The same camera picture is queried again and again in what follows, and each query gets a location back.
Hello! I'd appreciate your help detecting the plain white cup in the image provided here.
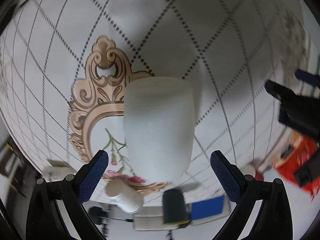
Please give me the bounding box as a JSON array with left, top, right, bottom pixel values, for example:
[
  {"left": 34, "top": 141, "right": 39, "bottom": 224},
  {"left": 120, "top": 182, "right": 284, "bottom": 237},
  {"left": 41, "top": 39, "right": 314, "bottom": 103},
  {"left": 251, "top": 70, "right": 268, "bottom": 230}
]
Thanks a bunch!
[{"left": 124, "top": 77, "right": 195, "bottom": 182}]

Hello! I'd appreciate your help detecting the red ribbed paper cup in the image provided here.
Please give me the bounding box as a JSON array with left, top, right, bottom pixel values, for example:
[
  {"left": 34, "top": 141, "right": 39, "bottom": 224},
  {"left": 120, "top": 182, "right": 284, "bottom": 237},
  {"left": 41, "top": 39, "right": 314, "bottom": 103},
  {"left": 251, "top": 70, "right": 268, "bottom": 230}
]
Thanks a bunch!
[{"left": 240, "top": 164, "right": 264, "bottom": 181}]

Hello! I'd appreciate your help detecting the dark green yellow-lined cup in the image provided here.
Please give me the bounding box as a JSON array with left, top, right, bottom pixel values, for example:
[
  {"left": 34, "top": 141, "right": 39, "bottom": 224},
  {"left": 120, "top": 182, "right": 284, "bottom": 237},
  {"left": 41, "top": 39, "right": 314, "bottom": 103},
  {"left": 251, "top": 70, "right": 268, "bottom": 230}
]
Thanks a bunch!
[{"left": 162, "top": 188, "right": 189, "bottom": 225}]

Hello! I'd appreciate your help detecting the red plastic bag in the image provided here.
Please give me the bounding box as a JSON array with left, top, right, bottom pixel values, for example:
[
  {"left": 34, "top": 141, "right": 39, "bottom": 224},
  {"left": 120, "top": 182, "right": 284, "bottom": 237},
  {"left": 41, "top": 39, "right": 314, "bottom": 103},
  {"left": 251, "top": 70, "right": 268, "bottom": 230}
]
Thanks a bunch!
[{"left": 273, "top": 131, "right": 318, "bottom": 186}]

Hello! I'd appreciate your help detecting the white floral mug right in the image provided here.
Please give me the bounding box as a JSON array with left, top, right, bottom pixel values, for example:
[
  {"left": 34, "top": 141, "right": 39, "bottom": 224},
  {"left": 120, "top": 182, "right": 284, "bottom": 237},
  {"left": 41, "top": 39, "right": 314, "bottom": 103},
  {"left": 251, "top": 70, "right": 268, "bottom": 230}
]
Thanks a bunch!
[{"left": 42, "top": 159, "right": 77, "bottom": 182}]

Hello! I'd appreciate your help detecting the white floral mug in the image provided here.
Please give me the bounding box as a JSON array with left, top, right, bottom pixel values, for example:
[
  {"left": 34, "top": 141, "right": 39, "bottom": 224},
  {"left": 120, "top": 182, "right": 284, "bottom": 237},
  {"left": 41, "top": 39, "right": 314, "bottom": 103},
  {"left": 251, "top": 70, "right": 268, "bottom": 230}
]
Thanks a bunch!
[
  {"left": 105, "top": 179, "right": 144, "bottom": 213},
  {"left": 42, "top": 159, "right": 77, "bottom": 182}
]

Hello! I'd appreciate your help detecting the white floral mug centre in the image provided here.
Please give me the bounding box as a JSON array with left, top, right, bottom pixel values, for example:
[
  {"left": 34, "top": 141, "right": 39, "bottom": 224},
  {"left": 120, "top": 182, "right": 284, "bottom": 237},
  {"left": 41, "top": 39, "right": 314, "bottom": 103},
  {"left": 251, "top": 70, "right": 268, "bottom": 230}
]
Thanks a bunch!
[{"left": 105, "top": 179, "right": 144, "bottom": 213}]

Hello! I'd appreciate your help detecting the patterned floral tablecloth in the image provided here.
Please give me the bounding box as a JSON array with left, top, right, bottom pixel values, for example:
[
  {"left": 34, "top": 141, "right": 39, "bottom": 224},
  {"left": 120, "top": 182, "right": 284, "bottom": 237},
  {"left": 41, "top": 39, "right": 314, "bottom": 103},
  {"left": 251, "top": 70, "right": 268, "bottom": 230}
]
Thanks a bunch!
[{"left": 1, "top": 0, "right": 312, "bottom": 206}]

